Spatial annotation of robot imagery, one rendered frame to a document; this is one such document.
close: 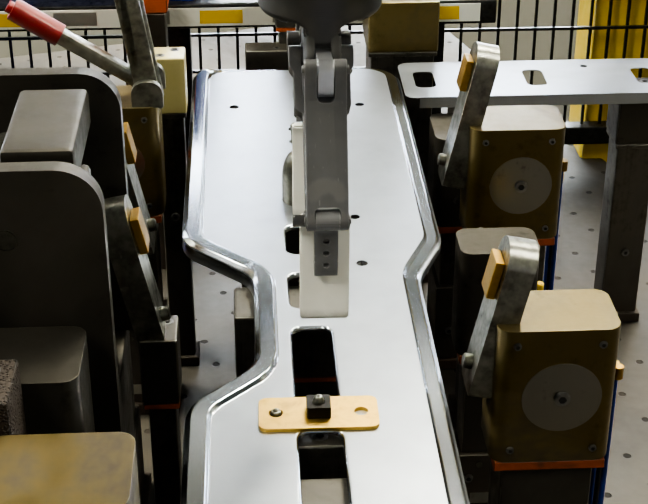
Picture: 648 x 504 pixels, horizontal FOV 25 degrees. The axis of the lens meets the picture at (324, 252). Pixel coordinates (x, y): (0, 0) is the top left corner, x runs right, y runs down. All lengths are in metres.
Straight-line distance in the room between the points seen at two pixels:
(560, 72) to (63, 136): 0.76
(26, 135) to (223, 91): 0.57
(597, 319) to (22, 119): 0.43
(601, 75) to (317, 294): 0.79
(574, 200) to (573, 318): 0.95
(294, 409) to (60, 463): 0.22
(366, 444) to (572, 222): 1.00
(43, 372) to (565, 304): 0.39
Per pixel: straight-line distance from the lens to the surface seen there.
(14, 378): 0.91
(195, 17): 1.73
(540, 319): 1.06
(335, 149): 0.83
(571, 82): 1.60
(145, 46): 1.38
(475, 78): 1.35
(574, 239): 1.91
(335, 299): 0.89
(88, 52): 1.40
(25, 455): 0.88
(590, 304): 1.09
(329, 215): 0.83
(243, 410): 1.04
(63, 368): 0.95
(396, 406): 1.04
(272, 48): 1.67
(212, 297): 1.76
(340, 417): 1.02
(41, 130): 1.01
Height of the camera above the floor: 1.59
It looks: 29 degrees down
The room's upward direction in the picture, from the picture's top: straight up
